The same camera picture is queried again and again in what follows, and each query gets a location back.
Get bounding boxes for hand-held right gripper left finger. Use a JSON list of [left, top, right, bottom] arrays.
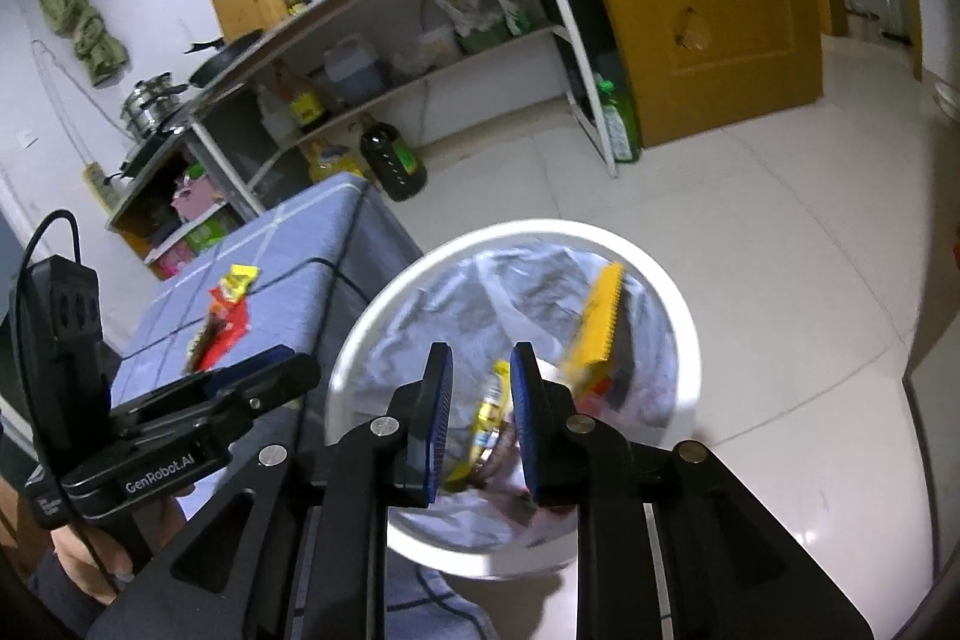
[[86, 342, 457, 640]]

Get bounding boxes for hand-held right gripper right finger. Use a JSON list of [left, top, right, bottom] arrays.
[[510, 342, 875, 640]]

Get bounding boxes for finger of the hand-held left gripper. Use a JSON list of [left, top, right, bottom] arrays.
[[110, 344, 324, 445]]

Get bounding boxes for yellow printed snack wrapper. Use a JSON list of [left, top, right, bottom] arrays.
[[469, 361, 519, 462]]

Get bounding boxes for red plastic bag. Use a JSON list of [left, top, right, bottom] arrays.
[[574, 376, 635, 420]]

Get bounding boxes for yellow snack box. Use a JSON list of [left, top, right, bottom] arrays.
[[560, 261, 628, 387]]

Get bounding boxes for white round trash bin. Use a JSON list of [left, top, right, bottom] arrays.
[[324, 220, 703, 578]]

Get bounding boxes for person's left hand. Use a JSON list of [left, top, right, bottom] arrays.
[[51, 497, 187, 605]]

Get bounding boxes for red snack wrapper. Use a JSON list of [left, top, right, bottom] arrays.
[[185, 287, 253, 375]]

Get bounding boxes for small yellow snack wrapper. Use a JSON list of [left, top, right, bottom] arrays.
[[221, 263, 263, 304]]

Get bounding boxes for grey bin liner bag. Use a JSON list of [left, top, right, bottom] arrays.
[[352, 239, 670, 551]]

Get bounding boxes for blue checked tablecloth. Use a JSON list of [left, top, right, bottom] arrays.
[[109, 173, 425, 402]]

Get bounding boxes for pink printed box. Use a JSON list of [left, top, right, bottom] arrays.
[[153, 242, 193, 280]]

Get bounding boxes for green printed box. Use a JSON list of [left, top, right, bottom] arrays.
[[184, 212, 242, 252]]

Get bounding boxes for wooden shelf cabinet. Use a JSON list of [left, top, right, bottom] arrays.
[[105, 85, 265, 282]]

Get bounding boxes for yellow oil bottle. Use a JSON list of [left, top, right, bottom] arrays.
[[307, 137, 362, 184]]

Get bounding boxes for dark oil bottle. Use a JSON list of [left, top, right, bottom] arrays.
[[358, 115, 429, 201]]

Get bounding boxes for clear plastic bottle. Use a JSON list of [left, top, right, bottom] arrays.
[[255, 85, 294, 143]]

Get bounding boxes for black induction cooker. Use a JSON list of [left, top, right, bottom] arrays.
[[115, 119, 197, 177]]

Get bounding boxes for yellowed power strip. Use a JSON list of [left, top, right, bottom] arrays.
[[83, 162, 122, 211]]

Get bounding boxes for red cap oil bottle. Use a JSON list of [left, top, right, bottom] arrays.
[[274, 62, 332, 132]]

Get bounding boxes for steel steamer pot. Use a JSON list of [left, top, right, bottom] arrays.
[[120, 72, 189, 139]]

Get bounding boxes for green detergent bottle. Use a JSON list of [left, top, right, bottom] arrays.
[[595, 76, 644, 164]]

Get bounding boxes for grey plastic jerrycan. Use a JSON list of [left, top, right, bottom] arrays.
[[322, 34, 388, 106]]

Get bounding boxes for black frying pan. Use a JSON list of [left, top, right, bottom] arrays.
[[184, 29, 266, 87]]

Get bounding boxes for white plastic tub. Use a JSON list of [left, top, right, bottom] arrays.
[[415, 26, 459, 68]]

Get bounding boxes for green hanging cloth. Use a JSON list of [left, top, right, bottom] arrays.
[[28, 0, 129, 87]]

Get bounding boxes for white plastic bags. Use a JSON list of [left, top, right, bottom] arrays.
[[433, 0, 549, 57]]

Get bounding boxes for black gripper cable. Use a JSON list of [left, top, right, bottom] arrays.
[[11, 209, 115, 603]]

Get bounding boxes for thin wall cable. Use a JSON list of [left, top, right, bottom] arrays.
[[30, 40, 122, 162]]

